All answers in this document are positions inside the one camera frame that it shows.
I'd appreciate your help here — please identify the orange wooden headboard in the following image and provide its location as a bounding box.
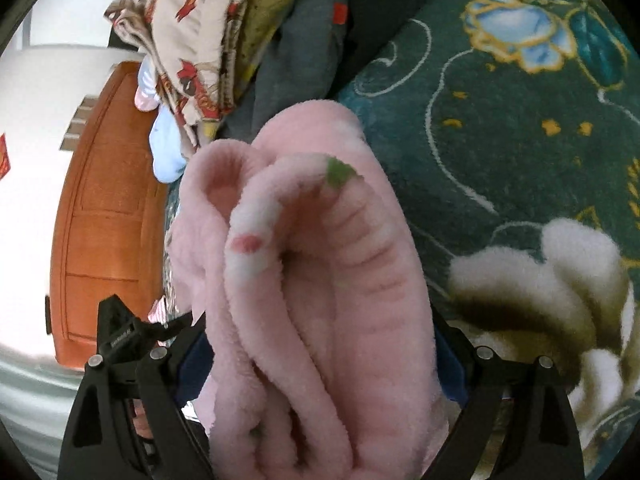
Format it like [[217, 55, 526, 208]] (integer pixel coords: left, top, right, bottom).
[[49, 62, 167, 370]]

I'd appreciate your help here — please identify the light blue fleece garment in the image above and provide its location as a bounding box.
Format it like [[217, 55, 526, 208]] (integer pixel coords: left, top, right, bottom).
[[134, 55, 186, 184]]

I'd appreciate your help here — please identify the dark grey garment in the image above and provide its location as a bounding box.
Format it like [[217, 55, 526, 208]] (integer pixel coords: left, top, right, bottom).
[[220, 0, 428, 142]]

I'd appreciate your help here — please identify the pink fleece garment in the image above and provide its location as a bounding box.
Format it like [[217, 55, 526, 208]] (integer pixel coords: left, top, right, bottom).
[[167, 100, 448, 479]]

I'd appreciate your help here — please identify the teal floral plush blanket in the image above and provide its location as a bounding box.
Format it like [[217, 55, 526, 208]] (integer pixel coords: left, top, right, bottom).
[[162, 0, 640, 480]]

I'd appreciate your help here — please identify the white car print pajamas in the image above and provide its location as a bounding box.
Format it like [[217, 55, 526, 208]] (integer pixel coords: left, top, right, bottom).
[[105, 0, 246, 158]]

